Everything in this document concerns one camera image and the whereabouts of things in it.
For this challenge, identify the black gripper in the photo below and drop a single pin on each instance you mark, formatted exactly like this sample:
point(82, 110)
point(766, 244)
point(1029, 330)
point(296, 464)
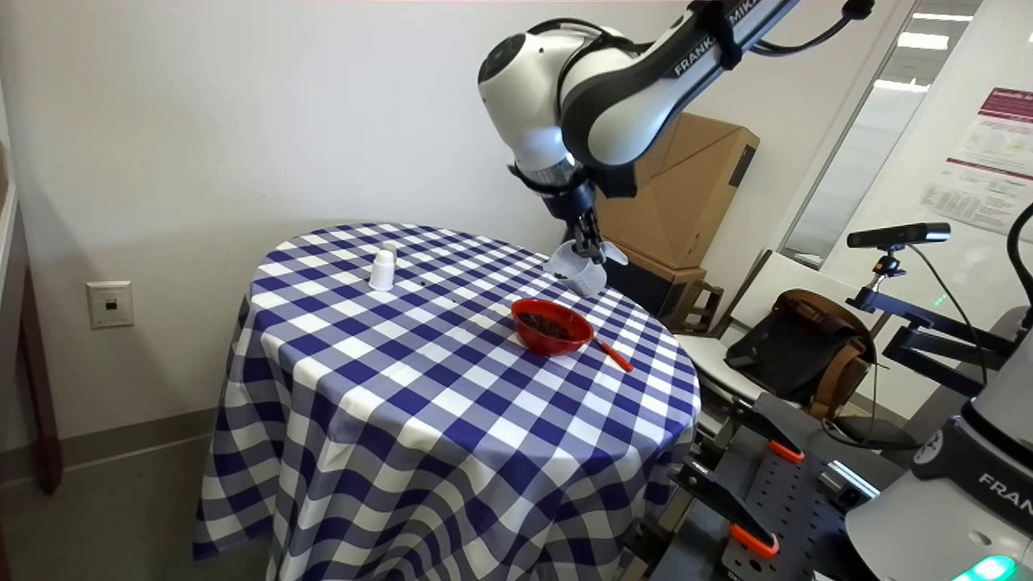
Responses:
point(583, 216)

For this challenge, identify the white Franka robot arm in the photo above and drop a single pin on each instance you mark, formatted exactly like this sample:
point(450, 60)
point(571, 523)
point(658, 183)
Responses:
point(646, 87)

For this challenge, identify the grey Franka robot base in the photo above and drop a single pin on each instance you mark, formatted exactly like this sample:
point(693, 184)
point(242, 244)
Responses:
point(970, 473)

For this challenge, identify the red plastic bowl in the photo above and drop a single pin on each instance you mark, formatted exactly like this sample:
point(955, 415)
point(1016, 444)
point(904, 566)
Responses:
point(551, 340)

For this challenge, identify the grey translucent shaker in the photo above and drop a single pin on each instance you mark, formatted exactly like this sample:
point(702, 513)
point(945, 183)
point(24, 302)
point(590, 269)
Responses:
point(391, 257)

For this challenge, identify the white shaker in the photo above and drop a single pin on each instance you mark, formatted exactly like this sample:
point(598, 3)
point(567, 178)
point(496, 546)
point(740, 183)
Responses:
point(383, 280)

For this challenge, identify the blue white checked tablecloth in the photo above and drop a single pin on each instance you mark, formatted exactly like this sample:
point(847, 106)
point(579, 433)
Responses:
point(432, 430)

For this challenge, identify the black perforated mounting board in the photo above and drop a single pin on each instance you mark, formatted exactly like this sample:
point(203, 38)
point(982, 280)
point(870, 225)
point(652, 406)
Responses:
point(796, 506)

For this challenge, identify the black camera on stand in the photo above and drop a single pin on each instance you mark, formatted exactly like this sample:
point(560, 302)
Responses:
point(897, 234)

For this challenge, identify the blue metal bracket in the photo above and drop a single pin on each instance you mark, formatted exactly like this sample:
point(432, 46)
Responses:
point(931, 334)

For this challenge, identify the white wall notice sheet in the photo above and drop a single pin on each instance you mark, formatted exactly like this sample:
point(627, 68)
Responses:
point(987, 164)

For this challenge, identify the white wall outlet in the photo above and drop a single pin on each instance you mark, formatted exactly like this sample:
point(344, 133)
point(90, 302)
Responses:
point(110, 304)

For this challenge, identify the dark wooden door frame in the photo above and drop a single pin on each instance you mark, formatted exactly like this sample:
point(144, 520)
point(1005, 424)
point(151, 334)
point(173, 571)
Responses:
point(34, 357)

